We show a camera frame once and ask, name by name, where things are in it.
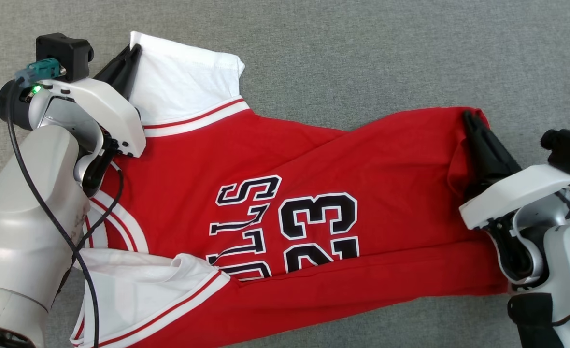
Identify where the red white number 23 jersey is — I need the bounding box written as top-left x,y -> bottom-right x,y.
70,30 -> 510,348

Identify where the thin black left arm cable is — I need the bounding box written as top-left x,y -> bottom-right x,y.
55,164 -> 125,300

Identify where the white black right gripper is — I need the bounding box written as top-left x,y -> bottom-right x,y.
459,110 -> 570,230

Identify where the black cable with teal plug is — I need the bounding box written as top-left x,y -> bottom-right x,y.
6,58 -> 101,348

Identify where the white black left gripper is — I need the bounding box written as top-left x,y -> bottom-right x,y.
0,44 -> 146,158

